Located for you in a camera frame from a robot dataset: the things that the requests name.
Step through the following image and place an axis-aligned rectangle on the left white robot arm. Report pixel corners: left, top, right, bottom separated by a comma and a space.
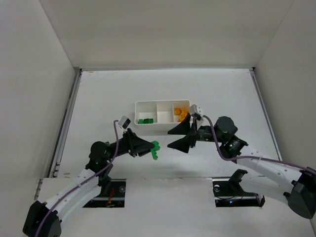
22, 129, 155, 237

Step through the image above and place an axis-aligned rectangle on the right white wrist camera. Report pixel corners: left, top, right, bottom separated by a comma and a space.
190, 104, 204, 121

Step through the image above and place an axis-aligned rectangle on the green yellow lego block pair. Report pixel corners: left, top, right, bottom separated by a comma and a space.
151, 141, 160, 160

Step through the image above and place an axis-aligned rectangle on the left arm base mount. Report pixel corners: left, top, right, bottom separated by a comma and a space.
83, 179, 126, 208

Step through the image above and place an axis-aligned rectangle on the long yellow lego brick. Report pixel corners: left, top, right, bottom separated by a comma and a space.
173, 108, 185, 116

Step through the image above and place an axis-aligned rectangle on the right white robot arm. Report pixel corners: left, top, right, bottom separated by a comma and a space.
168, 114, 316, 219

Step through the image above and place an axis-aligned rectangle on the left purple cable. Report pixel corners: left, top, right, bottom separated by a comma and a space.
34, 119, 124, 237

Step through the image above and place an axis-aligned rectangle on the white three-compartment tray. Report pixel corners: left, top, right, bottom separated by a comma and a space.
134, 100, 190, 131

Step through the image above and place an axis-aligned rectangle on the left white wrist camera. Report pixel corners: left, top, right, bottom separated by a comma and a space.
118, 116, 131, 129

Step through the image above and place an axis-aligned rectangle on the yellow lego piece with flower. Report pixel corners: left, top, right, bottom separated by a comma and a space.
178, 110, 189, 122

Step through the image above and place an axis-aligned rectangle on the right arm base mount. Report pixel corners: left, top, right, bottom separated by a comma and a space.
212, 169, 265, 207

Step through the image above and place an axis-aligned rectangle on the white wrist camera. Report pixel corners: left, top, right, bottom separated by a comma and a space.
118, 116, 131, 129
190, 104, 204, 121

